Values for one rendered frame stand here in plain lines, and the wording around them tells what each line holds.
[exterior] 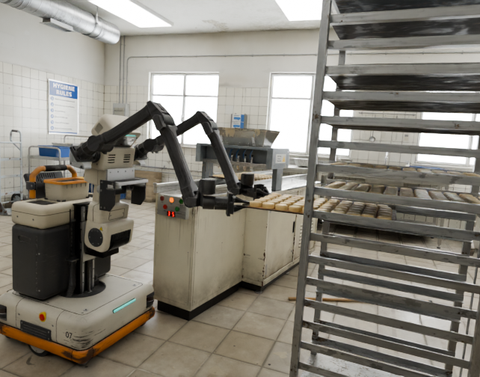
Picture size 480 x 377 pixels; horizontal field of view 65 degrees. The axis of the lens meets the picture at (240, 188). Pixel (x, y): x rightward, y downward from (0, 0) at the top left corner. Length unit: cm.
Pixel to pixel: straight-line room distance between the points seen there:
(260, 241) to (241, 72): 408
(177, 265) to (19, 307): 91
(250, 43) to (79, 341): 542
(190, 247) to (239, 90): 440
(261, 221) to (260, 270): 40
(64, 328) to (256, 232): 151
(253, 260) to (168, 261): 76
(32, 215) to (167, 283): 97
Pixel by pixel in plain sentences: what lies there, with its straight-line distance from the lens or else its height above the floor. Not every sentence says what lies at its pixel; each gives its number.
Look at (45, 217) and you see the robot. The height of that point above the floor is 76.
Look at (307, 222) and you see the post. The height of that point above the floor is 93.
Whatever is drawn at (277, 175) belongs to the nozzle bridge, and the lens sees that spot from 297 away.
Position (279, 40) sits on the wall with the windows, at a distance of 650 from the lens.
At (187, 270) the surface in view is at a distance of 254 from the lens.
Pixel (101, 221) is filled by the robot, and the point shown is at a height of 75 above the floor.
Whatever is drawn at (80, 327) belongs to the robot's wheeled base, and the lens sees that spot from 215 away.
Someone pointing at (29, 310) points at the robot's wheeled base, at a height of 25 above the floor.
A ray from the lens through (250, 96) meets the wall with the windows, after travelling 646.
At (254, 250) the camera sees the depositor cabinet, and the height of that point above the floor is 37.
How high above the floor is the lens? 123
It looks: 7 degrees down
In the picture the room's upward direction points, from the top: 4 degrees clockwise
